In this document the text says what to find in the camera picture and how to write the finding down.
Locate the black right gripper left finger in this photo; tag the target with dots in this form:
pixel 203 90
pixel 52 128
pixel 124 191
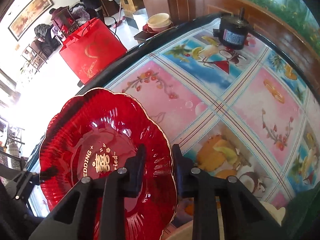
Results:
pixel 74 215

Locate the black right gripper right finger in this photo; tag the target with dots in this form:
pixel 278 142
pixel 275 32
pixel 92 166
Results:
pixel 223 208

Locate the red scalloped wedding plate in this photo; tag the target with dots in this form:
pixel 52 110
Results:
pixel 92 136

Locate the cream stacked bowls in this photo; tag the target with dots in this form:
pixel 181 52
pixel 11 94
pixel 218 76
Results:
pixel 159 22

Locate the cream scalloped plate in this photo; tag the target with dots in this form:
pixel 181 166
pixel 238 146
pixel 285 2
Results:
pixel 277 214

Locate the dark green plate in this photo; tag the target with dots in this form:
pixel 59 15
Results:
pixel 301 219

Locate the colourful patterned tablecloth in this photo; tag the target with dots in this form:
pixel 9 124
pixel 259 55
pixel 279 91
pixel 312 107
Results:
pixel 245 113

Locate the red gift bag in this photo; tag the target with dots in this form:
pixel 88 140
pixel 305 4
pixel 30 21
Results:
pixel 90 49

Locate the black electric motor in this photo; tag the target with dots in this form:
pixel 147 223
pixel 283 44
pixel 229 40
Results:
pixel 233 30

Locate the wooden cabinet counter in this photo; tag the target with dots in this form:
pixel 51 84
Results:
pixel 303 51

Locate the framed wall painting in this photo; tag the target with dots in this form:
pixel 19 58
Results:
pixel 28 15

